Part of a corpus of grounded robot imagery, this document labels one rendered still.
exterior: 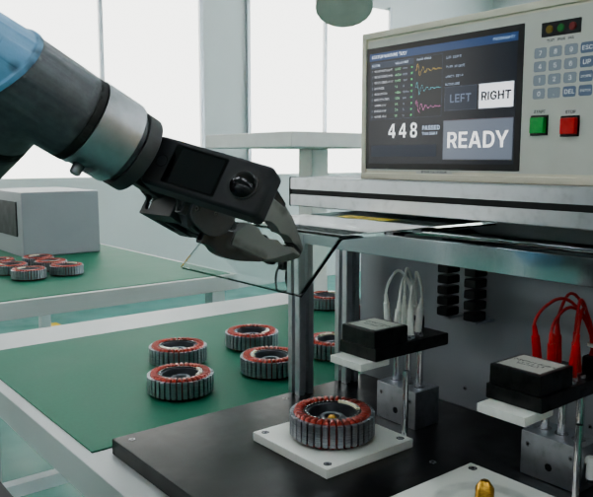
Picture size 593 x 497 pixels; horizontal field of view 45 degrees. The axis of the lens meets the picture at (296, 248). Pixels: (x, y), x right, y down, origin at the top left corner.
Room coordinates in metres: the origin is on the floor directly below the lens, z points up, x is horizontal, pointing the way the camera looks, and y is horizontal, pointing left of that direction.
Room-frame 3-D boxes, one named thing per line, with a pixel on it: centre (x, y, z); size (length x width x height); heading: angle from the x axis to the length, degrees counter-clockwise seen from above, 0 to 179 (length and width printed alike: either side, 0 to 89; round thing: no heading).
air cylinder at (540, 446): (0.80, -0.31, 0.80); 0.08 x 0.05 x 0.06; 39
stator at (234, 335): (1.46, 0.09, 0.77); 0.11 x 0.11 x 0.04
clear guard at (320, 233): (0.90, -0.06, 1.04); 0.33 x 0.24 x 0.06; 129
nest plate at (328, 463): (0.90, -0.05, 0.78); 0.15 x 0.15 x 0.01; 39
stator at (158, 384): (1.17, 0.20, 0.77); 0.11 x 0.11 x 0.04
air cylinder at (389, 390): (0.99, -0.16, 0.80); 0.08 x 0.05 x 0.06; 39
